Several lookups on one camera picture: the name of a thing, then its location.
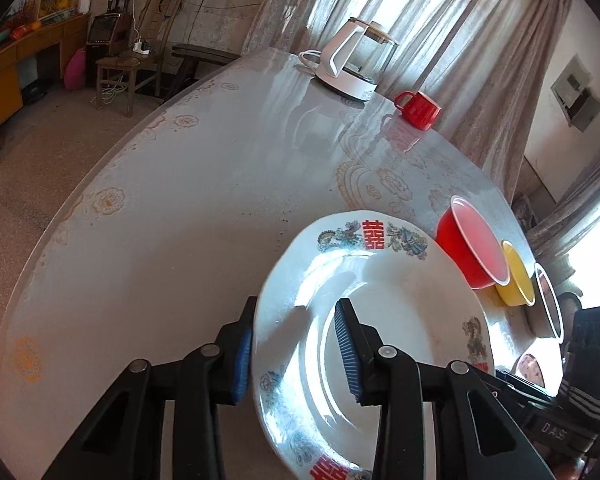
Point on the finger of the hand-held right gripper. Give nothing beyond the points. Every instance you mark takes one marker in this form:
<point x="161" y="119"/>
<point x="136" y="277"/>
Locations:
<point x="525" y="390"/>

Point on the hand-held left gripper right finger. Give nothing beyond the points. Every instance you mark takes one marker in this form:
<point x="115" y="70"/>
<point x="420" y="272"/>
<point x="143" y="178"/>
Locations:
<point x="346" y="352"/>

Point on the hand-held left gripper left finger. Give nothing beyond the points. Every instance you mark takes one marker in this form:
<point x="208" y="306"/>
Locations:
<point x="240" y="360"/>

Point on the white printed plate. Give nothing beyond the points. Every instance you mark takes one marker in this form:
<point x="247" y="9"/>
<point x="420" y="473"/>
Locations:
<point x="405" y="300"/>

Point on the stainless steel plate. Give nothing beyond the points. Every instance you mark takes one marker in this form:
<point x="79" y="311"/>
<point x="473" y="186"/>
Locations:
<point x="550" y="310"/>

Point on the yellow plastic bowl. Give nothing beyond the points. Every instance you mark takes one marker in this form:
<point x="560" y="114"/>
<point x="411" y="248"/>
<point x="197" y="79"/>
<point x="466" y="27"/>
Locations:
<point x="512" y="287"/>

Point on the red plastic bowl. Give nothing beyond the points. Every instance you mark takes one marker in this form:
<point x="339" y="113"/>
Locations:
<point x="460" y="250"/>

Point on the small pink printed dish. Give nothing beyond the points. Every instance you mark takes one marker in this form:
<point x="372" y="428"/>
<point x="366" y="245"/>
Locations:
<point x="530" y="370"/>

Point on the bright window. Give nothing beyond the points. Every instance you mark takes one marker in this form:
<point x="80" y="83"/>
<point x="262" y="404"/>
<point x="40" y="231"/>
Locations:
<point x="597" y="270"/>

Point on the grey patterned sack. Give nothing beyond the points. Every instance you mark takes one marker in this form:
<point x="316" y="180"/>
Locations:
<point x="525" y="212"/>

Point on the floral lace tablecloth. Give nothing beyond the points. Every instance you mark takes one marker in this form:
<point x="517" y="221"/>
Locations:
<point x="205" y="185"/>

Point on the narrow beige curtain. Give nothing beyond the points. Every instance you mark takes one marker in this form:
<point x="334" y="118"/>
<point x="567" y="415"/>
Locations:
<point x="580" y="195"/>

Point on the red mug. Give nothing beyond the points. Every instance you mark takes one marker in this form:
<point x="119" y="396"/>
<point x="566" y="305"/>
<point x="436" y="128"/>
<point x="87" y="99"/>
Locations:
<point x="420" y="110"/>

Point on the white glass electric kettle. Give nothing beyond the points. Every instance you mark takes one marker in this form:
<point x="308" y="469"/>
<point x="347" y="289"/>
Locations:
<point x="340" y="60"/>

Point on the dark wooden bench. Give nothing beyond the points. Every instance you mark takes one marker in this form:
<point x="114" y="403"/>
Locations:
<point x="200" y="52"/>

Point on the wooden chair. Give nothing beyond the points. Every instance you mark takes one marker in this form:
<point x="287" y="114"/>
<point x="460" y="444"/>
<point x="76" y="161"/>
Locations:
<point x="117" y="63"/>

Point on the white power strip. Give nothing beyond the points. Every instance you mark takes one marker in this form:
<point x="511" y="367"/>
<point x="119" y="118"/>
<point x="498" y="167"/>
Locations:
<point x="141" y="48"/>

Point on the pink bag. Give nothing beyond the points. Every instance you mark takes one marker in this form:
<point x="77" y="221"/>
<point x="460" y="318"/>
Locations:
<point x="75" y="70"/>

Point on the wide beige curtain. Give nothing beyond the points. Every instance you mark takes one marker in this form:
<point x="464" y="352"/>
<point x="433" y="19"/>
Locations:
<point x="405" y="5"/>

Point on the brown speaker cabinet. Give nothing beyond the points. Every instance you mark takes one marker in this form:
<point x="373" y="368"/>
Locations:
<point x="105" y="30"/>

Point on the wooden desk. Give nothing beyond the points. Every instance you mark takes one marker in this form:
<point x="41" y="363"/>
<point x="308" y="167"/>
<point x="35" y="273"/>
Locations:
<point x="10" y="75"/>

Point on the wall electrical box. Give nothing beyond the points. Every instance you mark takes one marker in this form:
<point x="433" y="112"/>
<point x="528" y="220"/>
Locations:
<point x="577" y="92"/>

